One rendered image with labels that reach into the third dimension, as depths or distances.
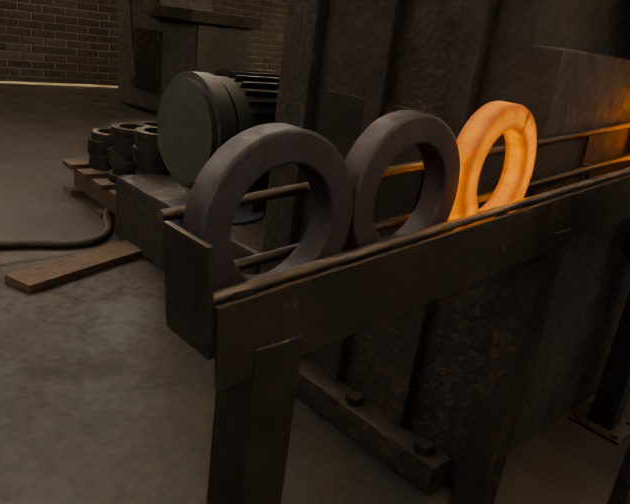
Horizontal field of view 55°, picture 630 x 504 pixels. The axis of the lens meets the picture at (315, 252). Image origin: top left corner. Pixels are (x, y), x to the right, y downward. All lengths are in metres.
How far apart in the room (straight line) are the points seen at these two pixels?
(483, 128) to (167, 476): 0.89
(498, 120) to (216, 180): 0.41
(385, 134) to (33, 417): 1.07
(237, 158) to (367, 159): 0.16
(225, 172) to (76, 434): 0.98
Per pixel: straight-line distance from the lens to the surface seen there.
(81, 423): 1.45
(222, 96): 1.96
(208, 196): 0.52
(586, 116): 1.21
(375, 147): 0.64
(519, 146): 0.89
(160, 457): 1.35
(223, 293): 0.53
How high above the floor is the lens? 0.85
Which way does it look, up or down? 20 degrees down
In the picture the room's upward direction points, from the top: 8 degrees clockwise
